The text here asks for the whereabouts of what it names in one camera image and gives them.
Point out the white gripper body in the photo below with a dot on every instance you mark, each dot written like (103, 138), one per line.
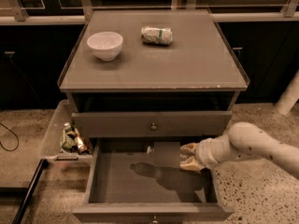
(204, 153)

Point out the brass middle drawer knob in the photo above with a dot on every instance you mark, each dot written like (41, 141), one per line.
(154, 220)

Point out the open grey middle drawer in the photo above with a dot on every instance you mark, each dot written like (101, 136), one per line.
(127, 185)

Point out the brass top drawer knob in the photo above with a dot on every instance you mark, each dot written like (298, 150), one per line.
(153, 127)

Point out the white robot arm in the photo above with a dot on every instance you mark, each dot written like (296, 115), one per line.
(243, 141)

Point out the bottles inside storage bin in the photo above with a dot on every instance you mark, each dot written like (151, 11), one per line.
(72, 141)

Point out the clear plastic water bottle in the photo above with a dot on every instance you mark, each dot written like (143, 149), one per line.
(150, 150)

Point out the clear plastic storage bin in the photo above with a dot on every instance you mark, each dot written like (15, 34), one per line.
(51, 142)

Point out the grey wooden drawer cabinet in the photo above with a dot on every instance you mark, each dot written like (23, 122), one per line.
(196, 72)

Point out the crumpled white green packet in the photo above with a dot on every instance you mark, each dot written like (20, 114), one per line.
(156, 35)

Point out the closed grey top drawer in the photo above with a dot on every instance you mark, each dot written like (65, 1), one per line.
(137, 124)

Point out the brass drawer knob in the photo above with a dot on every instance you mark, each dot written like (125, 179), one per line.
(154, 220)
(153, 127)

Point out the black floor rail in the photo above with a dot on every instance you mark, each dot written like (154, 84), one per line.
(43, 164)

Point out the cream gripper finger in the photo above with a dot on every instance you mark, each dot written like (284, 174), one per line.
(188, 149)
(191, 164)

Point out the white ceramic bowl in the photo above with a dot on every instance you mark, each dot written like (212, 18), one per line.
(105, 45)

